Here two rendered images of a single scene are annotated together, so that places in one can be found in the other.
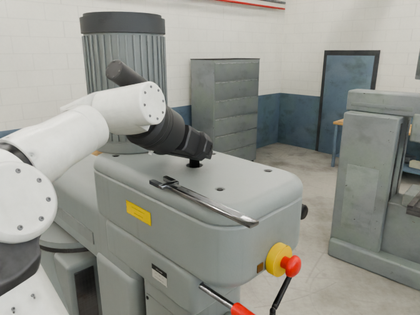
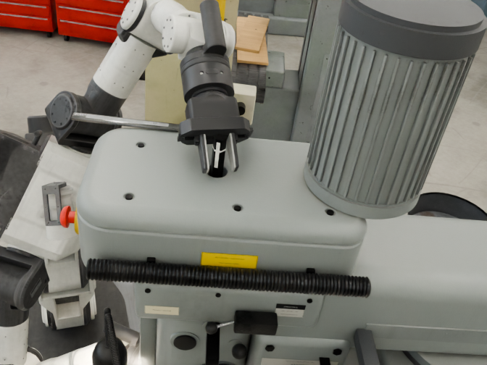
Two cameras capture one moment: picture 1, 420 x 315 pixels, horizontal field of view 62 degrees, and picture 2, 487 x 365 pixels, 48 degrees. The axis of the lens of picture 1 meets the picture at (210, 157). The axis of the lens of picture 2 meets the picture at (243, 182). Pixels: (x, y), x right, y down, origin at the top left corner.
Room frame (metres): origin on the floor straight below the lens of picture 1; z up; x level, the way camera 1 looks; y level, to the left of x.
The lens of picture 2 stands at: (1.23, -0.52, 2.44)
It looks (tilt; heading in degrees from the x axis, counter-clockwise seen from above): 37 degrees down; 129
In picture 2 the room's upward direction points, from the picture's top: 8 degrees clockwise
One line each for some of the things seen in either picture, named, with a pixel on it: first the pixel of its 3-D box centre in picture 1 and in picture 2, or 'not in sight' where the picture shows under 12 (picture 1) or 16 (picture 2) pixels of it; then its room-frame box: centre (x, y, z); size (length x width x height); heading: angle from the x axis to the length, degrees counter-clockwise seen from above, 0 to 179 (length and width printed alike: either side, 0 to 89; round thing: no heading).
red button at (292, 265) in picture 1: (290, 264); (70, 216); (0.54, -0.14, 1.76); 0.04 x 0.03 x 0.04; 135
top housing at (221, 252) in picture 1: (190, 196); (221, 207); (0.73, 0.04, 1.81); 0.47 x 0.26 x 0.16; 45
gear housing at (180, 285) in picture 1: (184, 242); (229, 259); (0.75, 0.06, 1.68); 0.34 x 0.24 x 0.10; 45
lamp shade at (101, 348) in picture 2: not in sight; (109, 353); (0.64, -0.14, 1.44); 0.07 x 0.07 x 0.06
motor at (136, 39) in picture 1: (127, 83); (385, 101); (0.90, 0.21, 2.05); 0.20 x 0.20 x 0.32
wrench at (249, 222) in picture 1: (199, 198); (138, 123); (0.53, 0.02, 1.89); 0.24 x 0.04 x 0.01; 42
